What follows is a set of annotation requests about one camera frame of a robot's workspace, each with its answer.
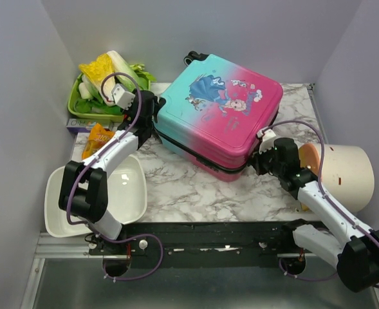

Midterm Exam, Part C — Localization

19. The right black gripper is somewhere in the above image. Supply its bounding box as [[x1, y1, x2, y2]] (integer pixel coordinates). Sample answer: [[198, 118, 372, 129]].
[[248, 142, 284, 176]]

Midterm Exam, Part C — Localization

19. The pink and teal kids suitcase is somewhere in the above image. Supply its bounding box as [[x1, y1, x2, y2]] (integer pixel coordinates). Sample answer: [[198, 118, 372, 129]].
[[153, 51, 283, 182]]

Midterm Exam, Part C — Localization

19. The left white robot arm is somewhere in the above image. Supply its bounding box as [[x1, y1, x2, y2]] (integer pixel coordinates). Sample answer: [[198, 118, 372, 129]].
[[58, 90, 158, 254]]

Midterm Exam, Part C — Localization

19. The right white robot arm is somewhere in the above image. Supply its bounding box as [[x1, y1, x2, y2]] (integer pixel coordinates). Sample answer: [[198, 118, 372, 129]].
[[252, 131, 379, 292]]

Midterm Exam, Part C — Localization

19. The white green bok choy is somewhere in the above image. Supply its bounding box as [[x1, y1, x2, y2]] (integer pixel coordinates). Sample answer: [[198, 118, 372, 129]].
[[106, 50, 156, 90]]

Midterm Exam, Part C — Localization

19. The yellow napa cabbage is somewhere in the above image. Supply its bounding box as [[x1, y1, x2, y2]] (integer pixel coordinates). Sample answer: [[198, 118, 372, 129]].
[[79, 53, 116, 98]]

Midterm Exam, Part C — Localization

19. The cream cylindrical bucket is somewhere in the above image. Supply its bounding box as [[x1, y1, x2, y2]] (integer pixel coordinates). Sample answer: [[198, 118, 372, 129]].
[[299, 143, 374, 213]]

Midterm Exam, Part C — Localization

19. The orange snack bag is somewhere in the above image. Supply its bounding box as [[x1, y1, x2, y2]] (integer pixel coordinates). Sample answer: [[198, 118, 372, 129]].
[[81, 123, 115, 160]]

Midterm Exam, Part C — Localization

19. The purple white box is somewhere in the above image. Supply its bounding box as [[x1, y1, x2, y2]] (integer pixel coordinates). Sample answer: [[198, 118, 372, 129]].
[[66, 118, 115, 133]]

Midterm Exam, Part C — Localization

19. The green vegetable tray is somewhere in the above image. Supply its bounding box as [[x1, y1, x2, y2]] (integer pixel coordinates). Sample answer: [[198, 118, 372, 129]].
[[68, 73, 136, 122]]

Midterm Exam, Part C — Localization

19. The white rectangular plastic tub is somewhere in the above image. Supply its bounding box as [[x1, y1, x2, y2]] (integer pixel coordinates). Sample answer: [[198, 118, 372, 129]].
[[44, 155, 147, 238]]

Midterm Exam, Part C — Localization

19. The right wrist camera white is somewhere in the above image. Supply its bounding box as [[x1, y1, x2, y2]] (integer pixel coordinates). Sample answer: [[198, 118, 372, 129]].
[[257, 127, 278, 154]]

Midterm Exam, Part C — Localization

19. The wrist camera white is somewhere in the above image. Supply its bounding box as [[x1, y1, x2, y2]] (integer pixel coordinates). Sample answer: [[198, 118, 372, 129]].
[[257, 127, 278, 154], [111, 84, 135, 110]]

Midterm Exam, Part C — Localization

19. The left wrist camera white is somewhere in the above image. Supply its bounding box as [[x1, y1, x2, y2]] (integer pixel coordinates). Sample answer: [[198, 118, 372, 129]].
[[111, 84, 135, 110]]

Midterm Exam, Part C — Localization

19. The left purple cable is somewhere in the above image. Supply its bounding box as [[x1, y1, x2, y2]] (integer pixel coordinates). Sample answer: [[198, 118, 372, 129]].
[[66, 73, 164, 283]]

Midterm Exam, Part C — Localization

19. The purple cable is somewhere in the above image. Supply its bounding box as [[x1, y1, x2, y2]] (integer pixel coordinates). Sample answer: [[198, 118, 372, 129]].
[[256, 120, 379, 288], [66, 73, 164, 283]]

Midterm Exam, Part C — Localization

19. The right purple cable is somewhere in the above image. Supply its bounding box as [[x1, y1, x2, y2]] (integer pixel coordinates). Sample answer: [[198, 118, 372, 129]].
[[256, 120, 379, 288]]

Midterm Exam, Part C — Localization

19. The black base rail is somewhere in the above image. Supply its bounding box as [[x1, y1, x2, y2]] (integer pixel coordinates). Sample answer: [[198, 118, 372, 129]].
[[88, 220, 311, 274]]

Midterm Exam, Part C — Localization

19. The aluminium frame rail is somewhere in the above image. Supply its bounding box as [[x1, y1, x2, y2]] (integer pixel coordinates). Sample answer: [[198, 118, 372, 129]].
[[21, 232, 127, 308]]

